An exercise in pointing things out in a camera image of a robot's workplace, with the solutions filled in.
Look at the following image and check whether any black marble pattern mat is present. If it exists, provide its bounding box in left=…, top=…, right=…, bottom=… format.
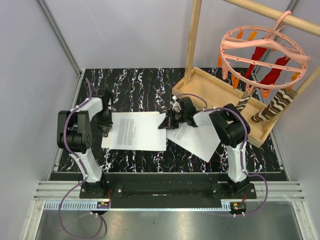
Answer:
left=48, top=67, right=291, bottom=181

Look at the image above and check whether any pink round clip hanger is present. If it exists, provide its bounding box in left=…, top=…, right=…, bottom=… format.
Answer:
left=217, top=10, right=310, bottom=98

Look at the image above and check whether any aluminium frame rail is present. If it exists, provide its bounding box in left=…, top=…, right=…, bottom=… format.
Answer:
left=22, top=0, right=83, bottom=240

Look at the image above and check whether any red sock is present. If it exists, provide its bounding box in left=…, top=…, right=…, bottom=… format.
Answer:
left=244, top=46, right=267, bottom=79
left=260, top=56, right=290, bottom=85

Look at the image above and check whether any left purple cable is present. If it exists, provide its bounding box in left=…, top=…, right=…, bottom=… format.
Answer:
left=57, top=77, right=108, bottom=238

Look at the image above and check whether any white clipboard folder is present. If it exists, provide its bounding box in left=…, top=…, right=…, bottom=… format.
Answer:
left=101, top=111, right=161, bottom=149

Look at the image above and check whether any printed paper sheet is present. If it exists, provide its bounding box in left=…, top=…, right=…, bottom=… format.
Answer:
left=109, top=111, right=168, bottom=152
left=166, top=123, right=221, bottom=163

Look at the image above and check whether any brown striped sock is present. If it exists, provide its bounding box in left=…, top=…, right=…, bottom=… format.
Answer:
left=235, top=91, right=252, bottom=113
left=251, top=88, right=298, bottom=123

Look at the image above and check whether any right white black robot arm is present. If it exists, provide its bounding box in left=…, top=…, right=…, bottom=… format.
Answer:
left=158, top=97, right=251, bottom=199

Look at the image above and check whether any white slotted cable duct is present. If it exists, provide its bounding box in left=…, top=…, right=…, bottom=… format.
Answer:
left=44, top=200, right=98, bottom=211

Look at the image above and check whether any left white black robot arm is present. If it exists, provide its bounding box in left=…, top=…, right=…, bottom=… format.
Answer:
left=57, top=88, right=113, bottom=199

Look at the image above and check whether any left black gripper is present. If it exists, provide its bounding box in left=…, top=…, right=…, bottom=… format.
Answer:
left=96, top=109, right=113, bottom=132

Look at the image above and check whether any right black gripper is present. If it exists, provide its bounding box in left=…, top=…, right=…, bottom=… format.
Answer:
left=158, top=108, right=187, bottom=131

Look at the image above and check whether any wooden drying rack stand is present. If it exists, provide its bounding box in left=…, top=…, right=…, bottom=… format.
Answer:
left=172, top=0, right=320, bottom=147

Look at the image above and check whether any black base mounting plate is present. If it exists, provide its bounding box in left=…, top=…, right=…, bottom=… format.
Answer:
left=79, top=181, right=257, bottom=210

